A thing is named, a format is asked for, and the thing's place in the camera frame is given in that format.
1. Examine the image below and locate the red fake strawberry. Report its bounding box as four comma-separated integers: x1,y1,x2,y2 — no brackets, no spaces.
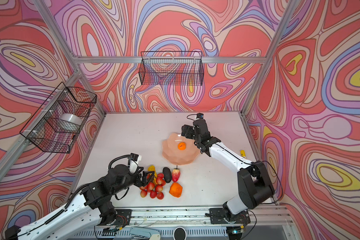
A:
172,166,181,183

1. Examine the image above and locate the black wire basket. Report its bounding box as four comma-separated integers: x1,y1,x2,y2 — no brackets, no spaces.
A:
139,51,205,87
20,83,97,154

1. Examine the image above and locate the red grape bunch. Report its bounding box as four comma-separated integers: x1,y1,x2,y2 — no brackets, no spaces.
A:
140,173,166,200

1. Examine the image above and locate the small orange tangerine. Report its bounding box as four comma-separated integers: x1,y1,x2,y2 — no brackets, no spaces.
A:
178,142,187,151

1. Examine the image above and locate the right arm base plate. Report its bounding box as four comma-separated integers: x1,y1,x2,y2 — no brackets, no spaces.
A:
205,208,251,226

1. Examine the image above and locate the orange fake persimmon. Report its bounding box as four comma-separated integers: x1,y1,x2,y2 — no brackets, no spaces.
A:
169,182,183,198

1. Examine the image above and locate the dark fake avocado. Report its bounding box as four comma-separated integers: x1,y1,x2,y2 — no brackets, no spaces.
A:
162,167,172,183

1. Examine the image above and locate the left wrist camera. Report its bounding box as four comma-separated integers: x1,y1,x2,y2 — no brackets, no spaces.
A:
130,153,142,165

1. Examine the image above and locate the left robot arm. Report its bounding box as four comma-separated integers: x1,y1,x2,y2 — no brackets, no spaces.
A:
4,154,155,240

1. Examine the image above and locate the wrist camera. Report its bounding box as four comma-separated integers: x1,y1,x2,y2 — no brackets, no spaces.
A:
130,153,142,165
197,113,204,120

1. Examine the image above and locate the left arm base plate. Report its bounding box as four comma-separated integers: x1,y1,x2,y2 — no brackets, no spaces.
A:
100,209,132,227

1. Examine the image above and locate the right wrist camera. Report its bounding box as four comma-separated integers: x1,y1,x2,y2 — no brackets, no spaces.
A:
197,113,204,120

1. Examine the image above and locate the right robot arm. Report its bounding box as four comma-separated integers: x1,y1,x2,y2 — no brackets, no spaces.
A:
181,114,275,223

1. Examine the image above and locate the black wire basket back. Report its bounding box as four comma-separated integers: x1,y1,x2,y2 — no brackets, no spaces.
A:
139,51,205,87

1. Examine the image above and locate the pink petal fruit bowl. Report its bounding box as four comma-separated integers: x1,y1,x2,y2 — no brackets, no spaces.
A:
162,133,200,166

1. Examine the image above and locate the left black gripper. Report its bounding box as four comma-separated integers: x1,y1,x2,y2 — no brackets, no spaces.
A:
110,166,155,197

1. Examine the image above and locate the yellow fake mango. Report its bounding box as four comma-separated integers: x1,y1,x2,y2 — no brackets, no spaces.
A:
148,165,157,180

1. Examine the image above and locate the silver tape roll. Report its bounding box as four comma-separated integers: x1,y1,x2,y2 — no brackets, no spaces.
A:
58,113,83,130

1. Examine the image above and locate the black wire basket left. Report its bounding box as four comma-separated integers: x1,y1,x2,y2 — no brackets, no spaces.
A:
20,83,97,154

